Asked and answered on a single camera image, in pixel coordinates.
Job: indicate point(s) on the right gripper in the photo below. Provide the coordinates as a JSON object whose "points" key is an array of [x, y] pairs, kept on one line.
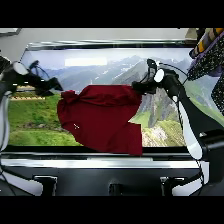
{"points": [[145, 87]]}

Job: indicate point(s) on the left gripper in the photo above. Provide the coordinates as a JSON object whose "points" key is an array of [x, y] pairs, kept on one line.
{"points": [[48, 86]]}

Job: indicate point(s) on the red T-shirt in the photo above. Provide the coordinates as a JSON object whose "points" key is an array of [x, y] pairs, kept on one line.
{"points": [[103, 116]]}

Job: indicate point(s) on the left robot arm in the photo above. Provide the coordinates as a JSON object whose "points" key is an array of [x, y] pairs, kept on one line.
{"points": [[13, 75]]}

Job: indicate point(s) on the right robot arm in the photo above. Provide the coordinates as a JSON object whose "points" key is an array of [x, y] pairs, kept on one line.
{"points": [[193, 113]]}

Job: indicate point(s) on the yellow black striped garment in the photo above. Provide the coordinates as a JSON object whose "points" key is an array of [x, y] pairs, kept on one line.
{"points": [[206, 41]]}

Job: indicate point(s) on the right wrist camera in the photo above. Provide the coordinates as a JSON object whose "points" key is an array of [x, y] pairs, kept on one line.
{"points": [[151, 65]]}

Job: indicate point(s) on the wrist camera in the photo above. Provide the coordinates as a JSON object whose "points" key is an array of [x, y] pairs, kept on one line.
{"points": [[151, 65], [34, 65]]}

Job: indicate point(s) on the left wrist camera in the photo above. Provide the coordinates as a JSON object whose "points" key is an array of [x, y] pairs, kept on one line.
{"points": [[34, 65]]}

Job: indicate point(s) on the silver frame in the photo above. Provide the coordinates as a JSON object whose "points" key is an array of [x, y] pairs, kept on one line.
{"points": [[100, 163]]}

